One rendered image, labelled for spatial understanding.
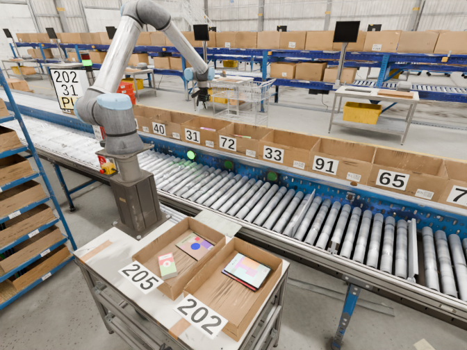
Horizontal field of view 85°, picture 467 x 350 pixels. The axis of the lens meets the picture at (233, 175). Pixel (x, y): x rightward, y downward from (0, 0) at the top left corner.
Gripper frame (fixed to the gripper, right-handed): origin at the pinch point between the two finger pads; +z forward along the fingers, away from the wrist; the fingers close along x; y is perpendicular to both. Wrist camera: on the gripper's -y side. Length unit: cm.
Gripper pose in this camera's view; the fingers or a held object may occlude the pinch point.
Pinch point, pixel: (201, 110)
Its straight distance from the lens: 229.5
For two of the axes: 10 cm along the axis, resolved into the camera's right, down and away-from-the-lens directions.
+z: 0.0, 8.7, 5.0
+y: 8.6, 2.5, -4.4
